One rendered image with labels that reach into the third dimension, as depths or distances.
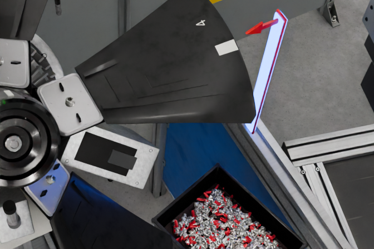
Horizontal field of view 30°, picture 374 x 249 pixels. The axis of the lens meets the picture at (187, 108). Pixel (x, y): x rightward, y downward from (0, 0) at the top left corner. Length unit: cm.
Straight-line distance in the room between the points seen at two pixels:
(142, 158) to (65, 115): 21
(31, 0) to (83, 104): 17
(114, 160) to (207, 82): 21
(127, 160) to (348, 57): 163
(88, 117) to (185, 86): 14
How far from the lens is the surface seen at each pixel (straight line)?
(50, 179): 98
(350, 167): 212
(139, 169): 112
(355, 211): 206
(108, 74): 98
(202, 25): 103
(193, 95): 98
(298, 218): 130
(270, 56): 114
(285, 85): 249
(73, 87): 98
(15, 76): 92
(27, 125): 89
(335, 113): 247
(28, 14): 89
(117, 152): 110
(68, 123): 95
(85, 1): 196
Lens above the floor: 198
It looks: 56 degrees down
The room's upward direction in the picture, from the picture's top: 7 degrees clockwise
